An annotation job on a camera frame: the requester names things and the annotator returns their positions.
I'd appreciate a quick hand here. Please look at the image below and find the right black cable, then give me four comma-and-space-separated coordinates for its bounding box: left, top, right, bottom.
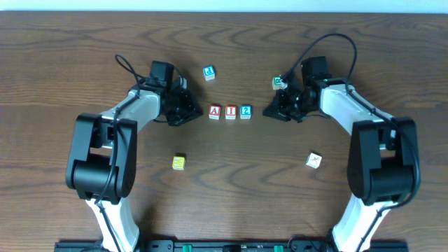
279, 33, 421, 252

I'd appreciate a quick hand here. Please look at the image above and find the blue number 2 block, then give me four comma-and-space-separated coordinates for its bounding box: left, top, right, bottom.
240, 105, 252, 120

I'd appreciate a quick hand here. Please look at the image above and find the red letter A block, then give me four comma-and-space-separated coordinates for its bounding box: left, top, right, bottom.
209, 105, 221, 120

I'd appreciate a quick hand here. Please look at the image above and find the left black cable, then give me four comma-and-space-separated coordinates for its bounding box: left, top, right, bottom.
80, 54, 186, 252

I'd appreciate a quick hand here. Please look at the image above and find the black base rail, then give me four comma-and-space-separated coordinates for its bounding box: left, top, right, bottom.
54, 238, 409, 252

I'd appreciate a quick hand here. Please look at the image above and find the green letter R block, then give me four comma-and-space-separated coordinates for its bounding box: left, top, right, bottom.
272, 76, 286, 90

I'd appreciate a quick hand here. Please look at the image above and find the red letter I block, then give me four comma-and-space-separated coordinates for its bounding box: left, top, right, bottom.
225, 106, 237, 120

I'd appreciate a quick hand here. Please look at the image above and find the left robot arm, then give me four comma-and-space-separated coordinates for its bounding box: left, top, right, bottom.
66, 87, 202, 251

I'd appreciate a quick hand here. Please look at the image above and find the blue letter P block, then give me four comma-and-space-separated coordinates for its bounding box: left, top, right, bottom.
202, 66, 216, 81

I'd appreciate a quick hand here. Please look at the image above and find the black cable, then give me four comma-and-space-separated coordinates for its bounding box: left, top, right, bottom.
80, 54, 186, 252
279, 33, 421, 252

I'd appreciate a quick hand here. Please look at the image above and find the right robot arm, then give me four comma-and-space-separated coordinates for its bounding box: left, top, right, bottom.
263, 76, 421, 251

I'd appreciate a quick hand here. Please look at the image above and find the white block with red drawing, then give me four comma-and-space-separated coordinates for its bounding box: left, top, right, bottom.
306, 153, 322, 169

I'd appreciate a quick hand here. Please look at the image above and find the yellow wooden block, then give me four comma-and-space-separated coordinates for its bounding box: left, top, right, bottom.
172, 156, 186, 170

